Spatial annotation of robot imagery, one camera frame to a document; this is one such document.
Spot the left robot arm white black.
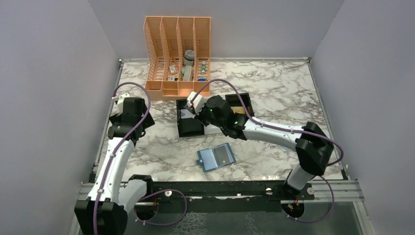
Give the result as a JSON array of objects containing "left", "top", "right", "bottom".
[{"left": 74, "top": 93, "right": 155, "bottom": 235}]

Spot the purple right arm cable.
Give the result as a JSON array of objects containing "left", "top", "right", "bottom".
[{"left": 191, "top": 78, "right": 345, "bottom": 224}]

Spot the right black tray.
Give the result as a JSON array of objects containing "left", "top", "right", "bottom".
[{"left": 225, "top": 93, "right": 254, "bottom": 117}]

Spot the grey round-headed bottle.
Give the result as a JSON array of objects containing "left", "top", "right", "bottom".
[{"left": 182, "top": 50, "right": 195, "bottom": 81}]

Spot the orange plastic file organizer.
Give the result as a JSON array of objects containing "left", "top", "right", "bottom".
[{"left": 143, "top": 16, "right": 211, "bottom": 101}]

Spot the black tray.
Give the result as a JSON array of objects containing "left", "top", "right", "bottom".
[
  {"left": 176, "top": 99, "right": 204, "bottom": 138},
  {"left": 225, "top": 93, "right": 254, "bottom": 117}
]

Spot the black mounting base rail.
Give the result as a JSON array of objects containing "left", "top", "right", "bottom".
[{"left": 144, "top": 180, "right": 315, "bottom": 201}]

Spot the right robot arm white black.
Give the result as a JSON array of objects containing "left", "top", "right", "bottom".
[{"left": 186, "top": 92, "right": 334, "bottom": 199}]

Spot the gold credit card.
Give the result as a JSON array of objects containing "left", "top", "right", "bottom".
[{"left": 231, "top": 106, "right": 246, "bottom": 114}]

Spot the white middle tray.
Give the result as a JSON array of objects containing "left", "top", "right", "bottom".
[{"left": 204, "top": 125, "right": 223, "bottom": 135}]

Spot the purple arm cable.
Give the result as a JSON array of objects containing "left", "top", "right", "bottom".
[
  {"left": 92, "top": 82, "right": 188, "bottom": 235},
  {"left": 191, "top": 78, "right": 345, "bottom": 224}
]

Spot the small orange white box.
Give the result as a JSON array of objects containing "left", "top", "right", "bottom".
[{"left": 169, "top": 65, "right": 178, "bottom": 74}]

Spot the left black tray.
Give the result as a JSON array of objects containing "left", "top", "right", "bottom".
[{"left": 176, "top": 99, "right": 204, "bottom": 138}]

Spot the white blue credit card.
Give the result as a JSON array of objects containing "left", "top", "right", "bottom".
[{"left": 180, "top": 109, "right": 194, "bottom": 119}]

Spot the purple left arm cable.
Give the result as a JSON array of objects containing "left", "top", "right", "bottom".
[{"left": 92, "top": 82, "right": 188, "bottom": 235}]

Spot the small green white bottle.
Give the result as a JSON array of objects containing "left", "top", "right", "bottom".
[{"left": 201, "top": 61, "right": 206, "bottom": 74}]

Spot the blue leather card holder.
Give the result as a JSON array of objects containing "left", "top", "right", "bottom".
[{"left": 196, "top": 142, "right": 236, "bottom": 172}]

